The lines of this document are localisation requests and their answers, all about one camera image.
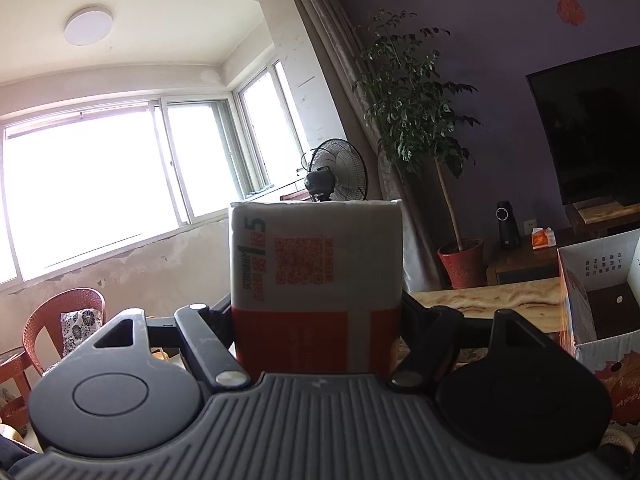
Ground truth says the orange white tissue pack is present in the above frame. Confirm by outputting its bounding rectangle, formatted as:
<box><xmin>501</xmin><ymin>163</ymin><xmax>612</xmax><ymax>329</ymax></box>
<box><xmin>229</xmin><ymin>200</ymin><xmax>404</xmax><ymax>378</ymax></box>

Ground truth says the black speaker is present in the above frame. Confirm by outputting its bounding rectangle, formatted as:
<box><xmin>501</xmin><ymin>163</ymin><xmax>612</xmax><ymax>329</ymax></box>
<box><xmin>495</xmin><ymin>200</ymin><xmax>521</xmax><ymax>250</ymax></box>

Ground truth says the floral cushion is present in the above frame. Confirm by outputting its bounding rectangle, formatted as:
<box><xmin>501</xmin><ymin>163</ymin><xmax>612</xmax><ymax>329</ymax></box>
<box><xmin>60</xmin><ymin>308</ymin><xmax>103</xmax><ymax>358</ymax></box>

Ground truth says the small orange white carton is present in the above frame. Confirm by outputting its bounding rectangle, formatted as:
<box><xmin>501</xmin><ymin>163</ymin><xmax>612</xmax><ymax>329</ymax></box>
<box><xmin>530</xmin><ymin>228</ymin><xmax>556</xmax><ymax>250</ymax></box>

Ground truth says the apple printed cardboard box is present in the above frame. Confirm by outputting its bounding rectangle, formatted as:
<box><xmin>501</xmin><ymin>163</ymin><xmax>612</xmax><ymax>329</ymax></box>
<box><xmin>558</xmin><ymin>230</ymin><xmax>640</xmax><ymax>426</ymax></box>

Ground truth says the black standing fan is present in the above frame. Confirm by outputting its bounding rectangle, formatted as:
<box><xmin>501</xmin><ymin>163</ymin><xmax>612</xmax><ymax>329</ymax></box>
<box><xmin>304</xmin><ymin>139</ymin><xmax>369</xmax><ymax>202</ymax></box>

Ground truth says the dark wooden tv cabinet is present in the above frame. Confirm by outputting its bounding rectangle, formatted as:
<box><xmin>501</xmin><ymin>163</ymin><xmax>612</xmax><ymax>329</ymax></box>
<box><xmin>487</xmin><ymin>198</ymin><xmax>639</xmax><ymax>285</ymax></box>

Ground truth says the potted green tree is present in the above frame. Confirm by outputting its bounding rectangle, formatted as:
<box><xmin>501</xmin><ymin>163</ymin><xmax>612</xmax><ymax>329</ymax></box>
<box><xmin>352</xmin><ymin>9</ymin><xmax>480</xmax><ymax>292</ymax></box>

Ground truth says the black television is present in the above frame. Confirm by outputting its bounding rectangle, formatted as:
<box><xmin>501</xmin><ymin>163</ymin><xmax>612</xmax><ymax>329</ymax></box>
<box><xmin>526</xmin><ymin>46</ymin><xmax>640</xmax><ymax>206</ymax></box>

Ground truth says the round ceiling lamp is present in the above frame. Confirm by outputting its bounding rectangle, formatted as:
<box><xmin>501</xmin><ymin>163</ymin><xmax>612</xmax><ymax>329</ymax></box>
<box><xmin>63</xmin><ymin>6</ymin><xmax>113</xmax><ymax>47</ymax></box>

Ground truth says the grey curtain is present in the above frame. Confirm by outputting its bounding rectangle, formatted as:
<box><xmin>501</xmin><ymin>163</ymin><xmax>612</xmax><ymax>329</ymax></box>
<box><xmin>300</xmin><ymin>0</ymin><xmax>444</xmax><ymax>292</ymax></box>

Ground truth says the white wall socket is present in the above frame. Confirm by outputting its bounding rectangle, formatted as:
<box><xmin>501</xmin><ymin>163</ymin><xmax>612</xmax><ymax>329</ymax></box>
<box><xmin>523</xmin><ymin>219</ymin><xmax>537</xmax><ymax>236</ymax></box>

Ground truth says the red round wall sticker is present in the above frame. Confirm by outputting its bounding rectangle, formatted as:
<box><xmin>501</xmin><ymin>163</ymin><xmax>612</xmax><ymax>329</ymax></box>
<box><xmin>556</xmin><ymin>0</ymin><xmax>586</xmax><ymax>26</ymax></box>

